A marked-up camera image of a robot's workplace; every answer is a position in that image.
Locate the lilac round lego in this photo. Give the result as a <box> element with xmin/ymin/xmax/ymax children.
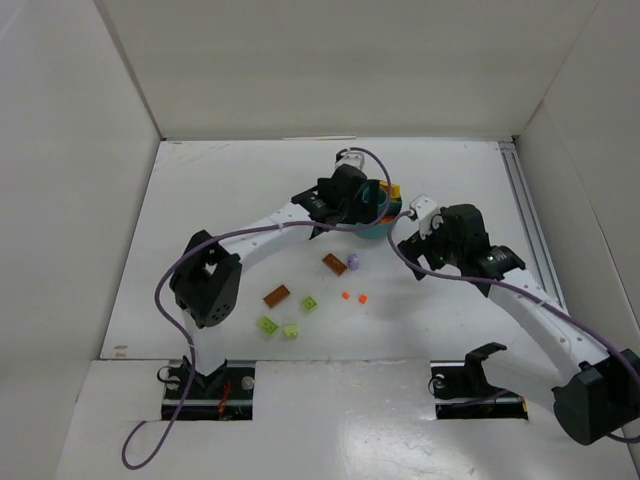
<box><xmin>347</xmin><ymin>254</ymin><xmax>360</xmax><ymax>271</ymax></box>

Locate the brown lego plate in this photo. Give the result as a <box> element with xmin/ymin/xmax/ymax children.
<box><xmin>322</xmin><ymin>253</ymin><xmax>349</xmax><ymax>276</ymax></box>

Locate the dark brown lego piece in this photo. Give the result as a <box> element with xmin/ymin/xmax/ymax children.
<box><xmin>263</xmin><ymin>285</ymin><xmax>291</xmax><ymax>309</ymax></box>

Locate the pale yellow lego brick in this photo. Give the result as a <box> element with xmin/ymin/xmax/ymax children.
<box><xmin>283</xmin><ymin>324</ymin><xmax>299</xmax><ymax>339</ymax></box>

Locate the yellow orange lego brick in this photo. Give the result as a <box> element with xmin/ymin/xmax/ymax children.
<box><xmin>379</xmin><ymin>182</ymin><xmax>401</xmax><ymax>200</ymax></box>

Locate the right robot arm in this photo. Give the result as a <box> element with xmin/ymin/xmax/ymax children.
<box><xmin>390</xmin><ymin>195</ymin><xmax>639</xmax><ymax>445</ymax></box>

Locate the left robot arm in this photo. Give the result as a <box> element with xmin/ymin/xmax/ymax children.
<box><xmin>169</xmin><ymin>165</ymin><xmax>386</xmax><ymax>378</ymax></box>

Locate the teal divided round container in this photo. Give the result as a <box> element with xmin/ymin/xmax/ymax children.
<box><xmin>355</xmin><ymin>189</ymin><xmax>403</xmax><ymax>240</ymax></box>

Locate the lime green lego brick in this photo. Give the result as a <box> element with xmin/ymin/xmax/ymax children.
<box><xmin>257</xmin><ymin>316</ymin><xmax>279</xmax><ymax>338</ymax></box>

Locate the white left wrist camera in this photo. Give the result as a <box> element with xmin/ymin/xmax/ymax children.
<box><xmin>334</xmin><ymin>148</ymin><xmax>365</xmax><ymax>171</ymax></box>

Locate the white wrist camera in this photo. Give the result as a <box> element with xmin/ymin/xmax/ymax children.
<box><xmin>334</xmin><ymin>148</ymin><xmax>365</xmax><ymax>171</ymax></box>
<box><xmin>409</xmin><ymin>194</ymin><xmax>442</xmax><ymax>239</ymax></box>

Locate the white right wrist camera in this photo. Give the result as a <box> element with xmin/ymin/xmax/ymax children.
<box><xmin>409</xmin><ymin>194</ymin><xmax>442</xmax><ymax>239</ymax></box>

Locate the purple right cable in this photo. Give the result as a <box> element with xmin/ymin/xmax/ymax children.
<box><xmin>387</xmin><ymin>209</ymin><xmax>640</xmax><ymax>444</ymax></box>

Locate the aluminium rail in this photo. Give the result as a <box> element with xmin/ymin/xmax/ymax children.
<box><xmin>498</xmin><ymin>141</ymin><xmax>565</xmax><ymax>307</ymax></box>

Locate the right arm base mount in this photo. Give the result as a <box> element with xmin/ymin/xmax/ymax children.
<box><xmin>428</xmin><ymin>342</ymin><xmax>529</xmax><ymax>420</ymax></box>

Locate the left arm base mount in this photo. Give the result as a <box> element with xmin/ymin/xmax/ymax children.
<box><xmin>156</xmin><ymin>358</ymin><xmax>256</xmax><ymax>422</ymax></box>

